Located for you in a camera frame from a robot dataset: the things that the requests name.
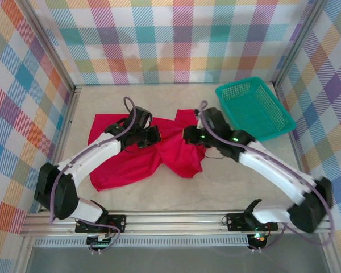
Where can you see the red t-shirt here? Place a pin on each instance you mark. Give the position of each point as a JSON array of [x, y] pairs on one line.
[[125, 167]]

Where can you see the aluminium side rail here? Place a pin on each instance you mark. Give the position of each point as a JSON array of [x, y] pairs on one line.
[[294, 148], [71, 95]]

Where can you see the aluminium frame leg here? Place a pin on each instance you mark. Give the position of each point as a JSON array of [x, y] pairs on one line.
[[331, 256], [22, 256]]

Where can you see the aluminium frame post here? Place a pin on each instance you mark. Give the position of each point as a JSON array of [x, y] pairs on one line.
[[49, 42], [297, 42]]

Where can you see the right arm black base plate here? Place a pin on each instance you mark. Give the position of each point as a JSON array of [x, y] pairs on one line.
[[234, 221]]

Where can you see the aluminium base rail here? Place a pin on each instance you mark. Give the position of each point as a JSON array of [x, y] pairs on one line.
[[173, 223]]

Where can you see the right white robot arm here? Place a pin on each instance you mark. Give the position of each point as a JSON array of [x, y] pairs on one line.
[[272, 173]]

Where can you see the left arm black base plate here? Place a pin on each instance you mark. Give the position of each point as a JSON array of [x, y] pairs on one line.
[[119, 220]]

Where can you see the teal plastic mesh basket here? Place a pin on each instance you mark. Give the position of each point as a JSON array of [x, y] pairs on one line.
[[253, 113]]

